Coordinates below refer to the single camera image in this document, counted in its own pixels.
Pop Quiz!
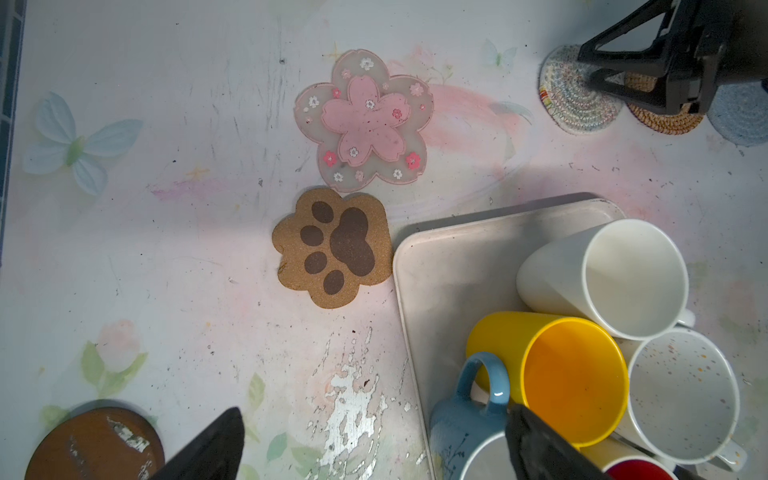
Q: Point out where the pink flower coaster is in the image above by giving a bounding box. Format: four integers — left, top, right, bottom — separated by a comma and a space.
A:
294, 49, 435, 193

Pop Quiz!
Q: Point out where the brown round coaster left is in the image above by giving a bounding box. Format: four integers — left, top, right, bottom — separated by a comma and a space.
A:
25, 407, 166, 479

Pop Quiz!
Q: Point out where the red mug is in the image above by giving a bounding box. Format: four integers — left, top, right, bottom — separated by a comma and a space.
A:
580, 437, 678, 480

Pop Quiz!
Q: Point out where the light blue round coaster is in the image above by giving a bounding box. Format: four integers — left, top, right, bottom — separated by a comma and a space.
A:
707, 81, 767, 147

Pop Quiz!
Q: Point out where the cork paw print coaster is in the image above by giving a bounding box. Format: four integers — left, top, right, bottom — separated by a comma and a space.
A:
272, 188, 393, 309

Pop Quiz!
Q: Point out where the woven rattan round coaster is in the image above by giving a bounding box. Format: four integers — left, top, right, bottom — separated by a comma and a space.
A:
624, 73, 704, 135

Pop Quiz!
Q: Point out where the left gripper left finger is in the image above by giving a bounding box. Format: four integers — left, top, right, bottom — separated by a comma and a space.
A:
150, 407, 245, 480

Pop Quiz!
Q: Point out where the white mug at tray back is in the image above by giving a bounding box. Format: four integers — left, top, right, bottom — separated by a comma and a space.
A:
516, 219, 696, 341

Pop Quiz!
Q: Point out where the beige plastic tray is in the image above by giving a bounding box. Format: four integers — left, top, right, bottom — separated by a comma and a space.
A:
393, 193, 623, 479

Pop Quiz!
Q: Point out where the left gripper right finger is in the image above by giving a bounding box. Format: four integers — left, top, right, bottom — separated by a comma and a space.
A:
505, 404, 609, 480

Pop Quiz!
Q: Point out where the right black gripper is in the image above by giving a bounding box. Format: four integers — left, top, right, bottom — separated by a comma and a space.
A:
577, 0, 767, 114

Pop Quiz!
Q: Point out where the white speckled mug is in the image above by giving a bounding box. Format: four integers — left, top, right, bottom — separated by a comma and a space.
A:
615, 327, 748, 472

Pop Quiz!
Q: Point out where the yellow mug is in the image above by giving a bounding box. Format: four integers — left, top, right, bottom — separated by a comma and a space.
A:
465, 311, 629, 449

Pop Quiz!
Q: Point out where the light blue mug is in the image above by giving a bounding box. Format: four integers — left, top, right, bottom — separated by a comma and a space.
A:
429, 352, 517, 479

